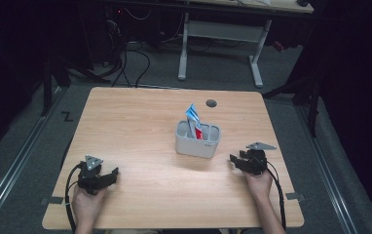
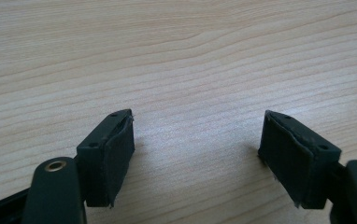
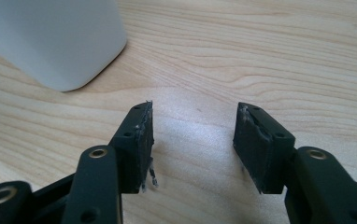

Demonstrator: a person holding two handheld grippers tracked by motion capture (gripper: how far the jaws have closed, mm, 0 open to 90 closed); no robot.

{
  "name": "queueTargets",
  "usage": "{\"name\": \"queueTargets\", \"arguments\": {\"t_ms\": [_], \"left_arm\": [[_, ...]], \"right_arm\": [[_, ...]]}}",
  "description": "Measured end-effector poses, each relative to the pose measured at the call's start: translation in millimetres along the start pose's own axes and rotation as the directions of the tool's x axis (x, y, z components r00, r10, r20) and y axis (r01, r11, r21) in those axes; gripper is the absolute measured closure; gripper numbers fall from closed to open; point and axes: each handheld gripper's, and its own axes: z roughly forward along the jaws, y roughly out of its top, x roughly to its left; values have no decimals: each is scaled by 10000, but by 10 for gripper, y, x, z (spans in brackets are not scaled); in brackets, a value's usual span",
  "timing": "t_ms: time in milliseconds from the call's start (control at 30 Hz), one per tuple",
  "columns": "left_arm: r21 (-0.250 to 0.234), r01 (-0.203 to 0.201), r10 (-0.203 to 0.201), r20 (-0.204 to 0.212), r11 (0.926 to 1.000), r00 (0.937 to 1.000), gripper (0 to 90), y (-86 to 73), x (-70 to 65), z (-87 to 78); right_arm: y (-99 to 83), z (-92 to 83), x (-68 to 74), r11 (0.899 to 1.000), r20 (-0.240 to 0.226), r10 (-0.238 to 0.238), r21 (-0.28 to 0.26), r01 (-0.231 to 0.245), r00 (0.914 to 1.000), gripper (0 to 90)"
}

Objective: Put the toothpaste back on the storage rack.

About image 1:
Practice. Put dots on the person's left hand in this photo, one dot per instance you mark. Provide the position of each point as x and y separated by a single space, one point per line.
86 204

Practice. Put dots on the round dark table grommet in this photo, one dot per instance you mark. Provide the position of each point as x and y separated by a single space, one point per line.
211 103

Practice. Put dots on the black metal stand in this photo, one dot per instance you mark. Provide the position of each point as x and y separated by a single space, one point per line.
304 94
52 81

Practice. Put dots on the person's right hand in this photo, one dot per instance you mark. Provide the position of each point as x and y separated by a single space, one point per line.
259 186

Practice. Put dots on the metal floor rail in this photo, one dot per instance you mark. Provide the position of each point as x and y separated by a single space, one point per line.
13 156
328 175

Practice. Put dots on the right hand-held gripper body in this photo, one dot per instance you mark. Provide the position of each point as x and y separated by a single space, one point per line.
255 161

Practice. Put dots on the blue white toothpaste tube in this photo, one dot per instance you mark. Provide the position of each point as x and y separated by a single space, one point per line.
193 120

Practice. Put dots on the grey plastic organiser container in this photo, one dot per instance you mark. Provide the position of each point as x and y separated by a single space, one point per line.
197 143

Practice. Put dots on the grey tape strip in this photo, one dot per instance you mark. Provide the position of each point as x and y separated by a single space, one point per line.
295 196
55 200

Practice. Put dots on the small red object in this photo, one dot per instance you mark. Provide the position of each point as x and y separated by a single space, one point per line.
278 46

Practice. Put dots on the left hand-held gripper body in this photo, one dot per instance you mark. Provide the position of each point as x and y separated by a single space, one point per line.
89 177

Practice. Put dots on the white-framed desk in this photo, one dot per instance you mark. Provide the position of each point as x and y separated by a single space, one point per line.
226 31

